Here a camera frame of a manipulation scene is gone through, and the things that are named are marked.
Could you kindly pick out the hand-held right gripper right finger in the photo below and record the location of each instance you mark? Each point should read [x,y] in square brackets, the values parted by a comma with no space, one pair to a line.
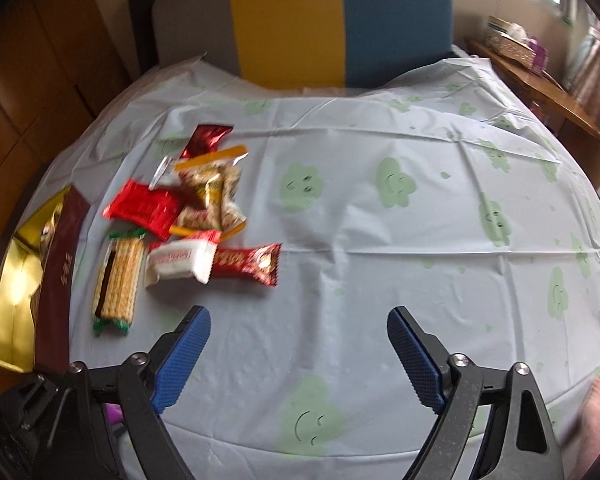
[415,355]

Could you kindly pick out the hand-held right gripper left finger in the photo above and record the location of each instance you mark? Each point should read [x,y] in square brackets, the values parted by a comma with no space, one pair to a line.
[182,355]

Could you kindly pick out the white packet red label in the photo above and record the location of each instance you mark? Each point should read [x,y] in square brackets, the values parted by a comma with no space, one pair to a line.
[180,260]

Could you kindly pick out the biscuit packet green ends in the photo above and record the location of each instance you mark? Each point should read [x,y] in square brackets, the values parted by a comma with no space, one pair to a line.
[119,280]

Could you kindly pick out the red snack bar packet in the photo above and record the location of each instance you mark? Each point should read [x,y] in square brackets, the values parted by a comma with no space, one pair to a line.
[247,262]

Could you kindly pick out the gold gift box maroon side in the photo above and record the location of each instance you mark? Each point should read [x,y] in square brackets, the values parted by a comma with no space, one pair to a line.
[55,280]

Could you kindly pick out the bright red snack packet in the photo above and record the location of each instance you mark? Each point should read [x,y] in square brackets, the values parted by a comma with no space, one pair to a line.
[142,207]

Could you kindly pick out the dark red foil packet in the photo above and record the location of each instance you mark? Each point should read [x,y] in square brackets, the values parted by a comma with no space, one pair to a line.
[205,139]

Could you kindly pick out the pale blue smiley tablecloth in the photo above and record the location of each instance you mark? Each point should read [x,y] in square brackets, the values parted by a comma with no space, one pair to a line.
[355,210]

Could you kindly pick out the wooden side table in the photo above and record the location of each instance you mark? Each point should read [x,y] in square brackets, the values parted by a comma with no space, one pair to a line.
[545,90]

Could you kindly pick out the woven basket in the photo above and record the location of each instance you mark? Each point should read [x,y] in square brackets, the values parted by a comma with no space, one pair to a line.
[510,47]

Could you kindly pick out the purple box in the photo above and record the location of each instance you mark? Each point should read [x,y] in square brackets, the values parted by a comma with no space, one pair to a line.
[539,57]

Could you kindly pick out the stack of books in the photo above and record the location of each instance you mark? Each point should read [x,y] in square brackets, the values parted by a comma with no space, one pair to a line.
[497,25]

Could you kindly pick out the grey yellow blue chair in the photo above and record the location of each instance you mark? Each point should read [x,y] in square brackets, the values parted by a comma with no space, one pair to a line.
[285,25]

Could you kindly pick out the black upright post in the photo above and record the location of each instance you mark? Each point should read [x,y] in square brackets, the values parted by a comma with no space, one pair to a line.
[142,25]

